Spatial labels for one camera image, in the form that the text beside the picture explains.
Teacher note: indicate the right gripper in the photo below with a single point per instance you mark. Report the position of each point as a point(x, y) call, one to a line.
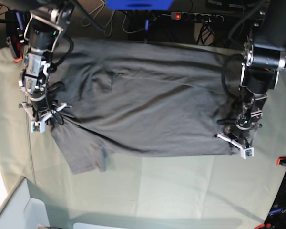
point(44, 111)

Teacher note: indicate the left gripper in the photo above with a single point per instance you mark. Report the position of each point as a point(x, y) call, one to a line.
point(239, 131)

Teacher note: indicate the grey t-shirt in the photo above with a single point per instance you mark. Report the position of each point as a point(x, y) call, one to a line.
point(149, 100)

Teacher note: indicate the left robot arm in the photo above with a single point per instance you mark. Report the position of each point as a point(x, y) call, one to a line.
point(262, 60)

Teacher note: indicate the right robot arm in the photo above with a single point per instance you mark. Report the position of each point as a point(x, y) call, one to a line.
point(45, 28)

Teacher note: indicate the red black clamp left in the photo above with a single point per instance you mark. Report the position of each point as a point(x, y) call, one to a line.
point(15, 45)

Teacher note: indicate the red clamp bottom right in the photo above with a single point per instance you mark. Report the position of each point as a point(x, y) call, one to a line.
point(264, 226)

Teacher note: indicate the white bin corner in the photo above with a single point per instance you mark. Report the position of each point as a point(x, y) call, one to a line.
point(20, 211)

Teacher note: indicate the black power strip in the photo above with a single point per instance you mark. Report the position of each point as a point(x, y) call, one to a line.
point(196, 17)

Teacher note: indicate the blue box top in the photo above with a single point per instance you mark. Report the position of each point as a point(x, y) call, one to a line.
point(138, 4)

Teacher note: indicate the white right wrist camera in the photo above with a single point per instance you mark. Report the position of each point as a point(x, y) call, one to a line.
point(37, 126)

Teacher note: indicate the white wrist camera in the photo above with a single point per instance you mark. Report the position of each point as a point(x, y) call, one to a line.
point(37, 126)
point(247, 152)

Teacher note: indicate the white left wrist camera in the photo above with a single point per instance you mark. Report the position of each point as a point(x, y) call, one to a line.
point(247, 152)

